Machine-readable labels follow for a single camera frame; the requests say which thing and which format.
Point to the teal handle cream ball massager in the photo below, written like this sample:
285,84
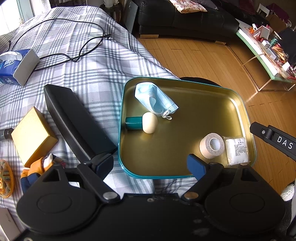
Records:
148,122

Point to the grey black small bottle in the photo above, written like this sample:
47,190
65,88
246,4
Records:
5,134

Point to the floral cloth on sofa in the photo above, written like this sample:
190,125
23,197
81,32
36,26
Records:
187,6

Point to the light blue face mask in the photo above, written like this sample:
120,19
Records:
155,100

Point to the glass coffee table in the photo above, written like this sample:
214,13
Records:
271,56

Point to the teal gold metal tray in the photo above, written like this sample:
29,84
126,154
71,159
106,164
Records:
202,109

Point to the blue Tempo tissue box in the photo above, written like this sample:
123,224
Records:
17,66

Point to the black leather sofa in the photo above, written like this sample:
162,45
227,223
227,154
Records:
163,19

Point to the plaid grey bed cover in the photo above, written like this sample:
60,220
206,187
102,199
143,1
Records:
84,49

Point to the long black box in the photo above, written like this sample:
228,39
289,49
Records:
84,136

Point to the gold cardboard box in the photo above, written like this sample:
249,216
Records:
33,137

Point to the white medical tape roll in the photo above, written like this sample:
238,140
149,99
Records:
211,146

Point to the orange embroidered pouch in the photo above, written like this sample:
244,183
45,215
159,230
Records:
7,182

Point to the white cardboard box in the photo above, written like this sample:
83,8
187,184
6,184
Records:
9,229

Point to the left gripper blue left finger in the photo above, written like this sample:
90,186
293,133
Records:
102,165

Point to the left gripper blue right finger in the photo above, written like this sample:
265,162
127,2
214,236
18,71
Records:
196,166

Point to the white gauze packet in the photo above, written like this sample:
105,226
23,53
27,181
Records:
236,150

